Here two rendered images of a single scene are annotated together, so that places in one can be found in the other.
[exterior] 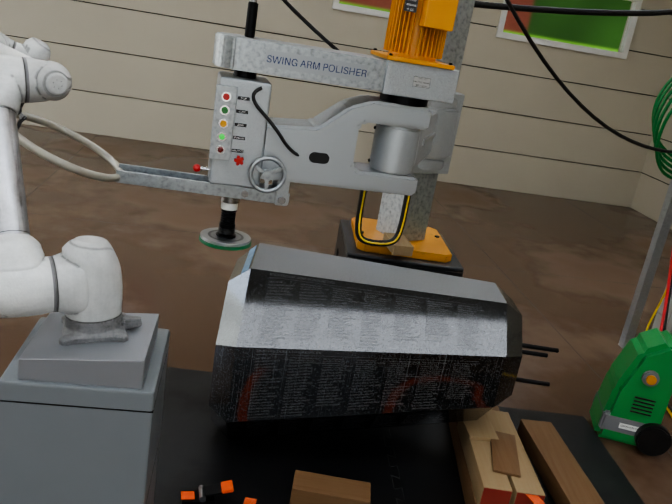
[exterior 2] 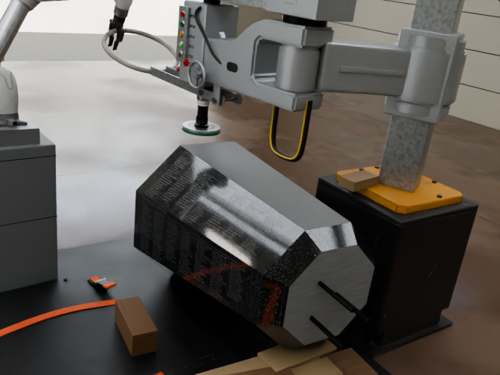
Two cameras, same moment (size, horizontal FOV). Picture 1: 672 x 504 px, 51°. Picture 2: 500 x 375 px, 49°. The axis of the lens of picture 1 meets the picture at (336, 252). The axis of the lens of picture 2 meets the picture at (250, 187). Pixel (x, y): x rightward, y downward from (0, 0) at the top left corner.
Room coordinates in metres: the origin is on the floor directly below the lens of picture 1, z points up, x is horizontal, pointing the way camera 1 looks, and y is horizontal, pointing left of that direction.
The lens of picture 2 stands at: (1.58, -2.28, 1.73)
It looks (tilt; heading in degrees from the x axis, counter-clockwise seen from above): 22 degrees down; 60
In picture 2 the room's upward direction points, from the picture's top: 7 degrees clockwise
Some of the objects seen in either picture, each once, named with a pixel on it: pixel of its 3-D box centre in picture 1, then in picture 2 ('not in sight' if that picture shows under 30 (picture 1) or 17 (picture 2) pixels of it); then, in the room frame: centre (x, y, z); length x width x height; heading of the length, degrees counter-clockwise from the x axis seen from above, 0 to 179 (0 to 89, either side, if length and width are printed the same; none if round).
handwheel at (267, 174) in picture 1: (266, 172); (202, 74); (2.75, 0.32, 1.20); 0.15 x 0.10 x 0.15; 104
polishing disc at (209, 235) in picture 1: (225, 236); (201, 126); (2.83, 0.47, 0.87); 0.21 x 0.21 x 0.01
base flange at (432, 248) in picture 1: (399, 237); (398, 185); (3.63, -0.32, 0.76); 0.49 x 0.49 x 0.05; 6
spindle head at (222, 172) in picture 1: (257, 135); (217, 49); (2.85, 0.39, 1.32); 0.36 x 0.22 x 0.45; 104
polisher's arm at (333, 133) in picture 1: (332, 149); (254, 64); (2.92, 0.09, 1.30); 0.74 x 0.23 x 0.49; 104
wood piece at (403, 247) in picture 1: (397, 244); (358, 180); (3.37, -0.30, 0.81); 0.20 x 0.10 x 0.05; 14
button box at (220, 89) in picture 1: (223, 122); (184, 34); (2.71, 0.51, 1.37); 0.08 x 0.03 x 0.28; 104
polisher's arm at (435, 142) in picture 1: (414, 131); (387, 69); (3.43, -0.27, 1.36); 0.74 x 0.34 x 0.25; 167
